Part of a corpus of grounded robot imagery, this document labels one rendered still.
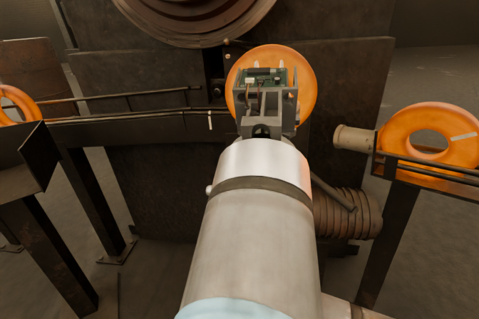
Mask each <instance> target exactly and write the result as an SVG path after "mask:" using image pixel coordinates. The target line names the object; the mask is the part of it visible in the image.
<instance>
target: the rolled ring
mask: <svg viewBox="0 0 479 319"><path fill-rule="evenodd" d="M1 97H5V98H8V99H9V100H12V101H13V102H15V103H16V104H17V105H18V106H19V107H20V108H21V109H22V111H23V112H24V115H25V116H26V122H31V121H35V120H42V119H43V118H42V114H41V111H40V110H39V108H38V106H37V104H36V103H35V102H34V101H33V100H32V99H31V98H30V97H29V96H28V95H27V94H25V92H23V91H22V90H19V89H18V88H15V87H13V86H10V85H0V101H1ZM16 124H17V123H15V122H14V121H12V120H11V119H10V118H9V117H8V116H7V115H6V114H5V113H4V111H3V110H2V108H1V103H0V126H5V125H16Z"/></svg>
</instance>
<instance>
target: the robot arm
mask: <svg viewBox="0 0 479 319"><path fill-rule="evenodd" d="M237 83H238V85H237ZM298 91H299V87H298V79H297V66H294V72H293V87H289V73H288V68H284V64H283V60H281V61H280V66H279V68H270V67H266V68H259V64H258V61H255V63H254V67H253V68H243V69H242V71H241V67H239V68H238V70H237V74H236V78H235V82H234V85H233V88H232V94H233V100H234V106H235V115H236V118H235V124H236V125H237V131H238V135H240V137H238V138H237V139H236V140H235V141H234V142H233V143H232V145H230V146H229V147H227V148H226V149H225V150H224V151H223V153H222V154H221V155H220V158H219V161H218V164H217V169H216V172H215V176H214V179H213V183H212V185H208V186H207V187H206V194H207V195H208V196H209V198H208V201H207V206H206V209H205V213H204V216H203V220H202V225H201V228H200V232H199V236H198V239H197V244H196V247H195V252H194V255H193V258H192V263H191V266H190V271H189V274H188V277H187V282H186V285H185V290H184V293H183V297H182V301H181V304H180V309H179V312H178V314H177V315H176V316H175V318H174V319H395V318H391V317H388V316H386V315H383V314H380V313H377V312H374V311H372V310H369V309H366V308H362V307H360V306H358V305H354V304H352V303H350V302H348V301H345V300H342V299H340V298H336V297H333V296H331V295H328V294H325V293H322V292H321V286H320V279H319V265H318V258H317V250H316V237H315V229H314V216H313V203H312V195H311V181H310V173H309V165H308V162H307V159H306V158H305V157H304V155H303V154H302V153H301V152H300V151H299V150H297V149H296V148H295V146H294V145H293V144H292V143H291V142H290V141H289V140H290V138H292V137H293V136H295V135H296V131H297V129H296V128H295V125H300V120H301V119H300V117H299V114H300V107H301V105H300V102H299V101H298V100H297V99H298ZM290 93H291V94H292V95H293V96H294V97H291V95H290Z"/></svg>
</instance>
